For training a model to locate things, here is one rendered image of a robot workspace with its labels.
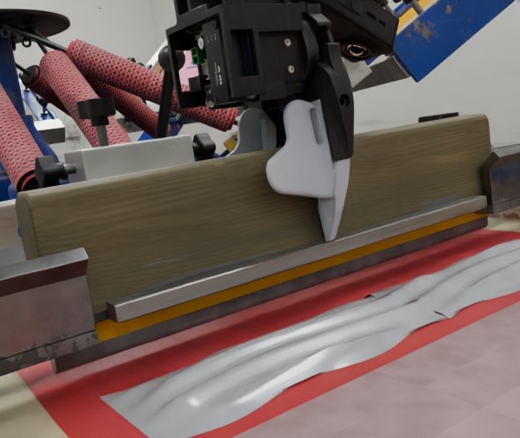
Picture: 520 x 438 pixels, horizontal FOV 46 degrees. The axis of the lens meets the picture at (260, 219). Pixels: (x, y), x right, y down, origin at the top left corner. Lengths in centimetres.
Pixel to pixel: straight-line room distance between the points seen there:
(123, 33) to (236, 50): 458
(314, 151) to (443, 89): 251
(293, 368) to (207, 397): 4
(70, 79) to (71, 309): 69
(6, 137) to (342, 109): 55
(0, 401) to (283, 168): 20
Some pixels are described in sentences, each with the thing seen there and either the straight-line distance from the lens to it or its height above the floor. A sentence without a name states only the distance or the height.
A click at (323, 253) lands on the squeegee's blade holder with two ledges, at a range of 41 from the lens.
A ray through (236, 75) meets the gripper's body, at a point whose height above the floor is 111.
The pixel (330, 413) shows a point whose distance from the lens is 27.
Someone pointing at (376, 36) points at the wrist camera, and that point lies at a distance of 45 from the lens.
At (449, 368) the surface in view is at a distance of 31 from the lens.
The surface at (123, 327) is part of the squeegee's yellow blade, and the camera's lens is 37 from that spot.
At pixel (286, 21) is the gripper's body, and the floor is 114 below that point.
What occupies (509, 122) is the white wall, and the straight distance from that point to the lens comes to 272.
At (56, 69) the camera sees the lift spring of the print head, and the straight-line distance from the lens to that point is 102.
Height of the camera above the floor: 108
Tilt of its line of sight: 9 degrees down
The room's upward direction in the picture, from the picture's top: 8 degrees counter-clockwise
